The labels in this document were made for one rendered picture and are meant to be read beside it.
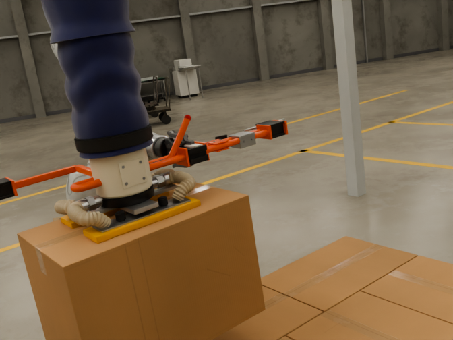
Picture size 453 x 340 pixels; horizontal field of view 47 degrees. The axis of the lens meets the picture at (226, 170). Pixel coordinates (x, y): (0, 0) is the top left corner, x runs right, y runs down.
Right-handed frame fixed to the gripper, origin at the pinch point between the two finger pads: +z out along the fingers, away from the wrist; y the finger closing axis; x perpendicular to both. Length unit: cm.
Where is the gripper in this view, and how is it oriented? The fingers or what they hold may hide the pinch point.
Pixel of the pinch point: (194, 152)
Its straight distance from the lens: 172.8
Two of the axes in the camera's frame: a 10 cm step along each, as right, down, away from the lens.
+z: 6.0, 1.1, -7.9
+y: 1.4, 9.6, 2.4
